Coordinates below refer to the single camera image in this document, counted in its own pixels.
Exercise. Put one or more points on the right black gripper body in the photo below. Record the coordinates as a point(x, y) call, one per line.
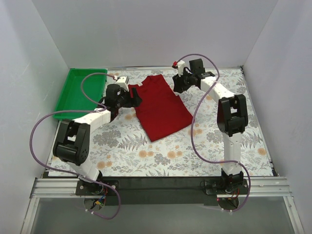
point(181, 81)

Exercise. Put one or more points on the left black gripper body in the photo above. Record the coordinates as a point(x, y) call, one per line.
point(131, 98)

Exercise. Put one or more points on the red t shirt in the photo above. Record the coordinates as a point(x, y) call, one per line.
point(161, 112)

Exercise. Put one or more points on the green plastic tray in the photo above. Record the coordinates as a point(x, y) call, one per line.
point(72, 98)

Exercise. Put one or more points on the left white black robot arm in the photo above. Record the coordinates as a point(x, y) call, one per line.
point(73, 138)

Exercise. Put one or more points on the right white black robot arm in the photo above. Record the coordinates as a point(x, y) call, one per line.
point(232, 117)

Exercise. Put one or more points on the floral patterned table mat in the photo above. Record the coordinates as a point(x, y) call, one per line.
point(122, 148)

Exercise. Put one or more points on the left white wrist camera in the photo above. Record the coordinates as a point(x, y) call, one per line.
point(122, 82)

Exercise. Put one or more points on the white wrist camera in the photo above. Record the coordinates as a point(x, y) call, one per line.
point(122, 82)
point(179, 66)

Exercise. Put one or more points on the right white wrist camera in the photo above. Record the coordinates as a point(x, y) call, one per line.
point(179, 66)

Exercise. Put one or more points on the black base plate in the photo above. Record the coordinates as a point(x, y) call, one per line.
point(169, 190)

